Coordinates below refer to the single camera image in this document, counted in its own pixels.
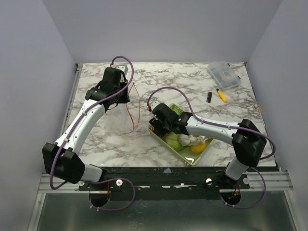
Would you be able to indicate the clear zip top bag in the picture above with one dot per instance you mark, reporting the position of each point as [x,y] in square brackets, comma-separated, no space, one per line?
[130,113]

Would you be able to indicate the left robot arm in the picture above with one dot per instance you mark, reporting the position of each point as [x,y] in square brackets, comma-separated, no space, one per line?
[61,158]

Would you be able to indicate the small black comb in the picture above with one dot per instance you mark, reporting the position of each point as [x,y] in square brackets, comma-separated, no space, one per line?
[209,97]

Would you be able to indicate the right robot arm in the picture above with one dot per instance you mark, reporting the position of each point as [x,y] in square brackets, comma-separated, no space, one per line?
[246,139]

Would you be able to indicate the pale green plastic basket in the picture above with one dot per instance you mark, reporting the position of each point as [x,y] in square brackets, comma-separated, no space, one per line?
[187,148]

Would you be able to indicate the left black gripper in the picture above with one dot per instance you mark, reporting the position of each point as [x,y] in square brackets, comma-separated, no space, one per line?
[124,100]

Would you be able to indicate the bright green toy cabbage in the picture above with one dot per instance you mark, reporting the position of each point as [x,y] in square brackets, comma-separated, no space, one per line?
[178,111]

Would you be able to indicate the clear plastic parts box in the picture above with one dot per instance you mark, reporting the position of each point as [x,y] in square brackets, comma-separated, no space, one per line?
[223,75]

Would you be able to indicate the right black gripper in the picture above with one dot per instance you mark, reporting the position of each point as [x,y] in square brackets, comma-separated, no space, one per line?
[156,123]

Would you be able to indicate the yellow toy lemon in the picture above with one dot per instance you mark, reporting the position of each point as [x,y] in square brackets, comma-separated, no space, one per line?
[198,149]

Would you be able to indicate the black front mounting rail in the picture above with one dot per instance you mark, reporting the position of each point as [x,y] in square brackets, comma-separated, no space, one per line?
[164,183]

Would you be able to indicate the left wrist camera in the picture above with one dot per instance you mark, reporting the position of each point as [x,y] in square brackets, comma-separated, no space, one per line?
[122,67]

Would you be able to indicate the white toy mushroom cluster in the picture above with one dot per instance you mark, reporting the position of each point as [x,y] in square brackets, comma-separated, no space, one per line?
[189,140]

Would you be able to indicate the pale green toy lettuce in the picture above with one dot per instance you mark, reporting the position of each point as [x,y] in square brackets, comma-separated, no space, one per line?
[172,140]

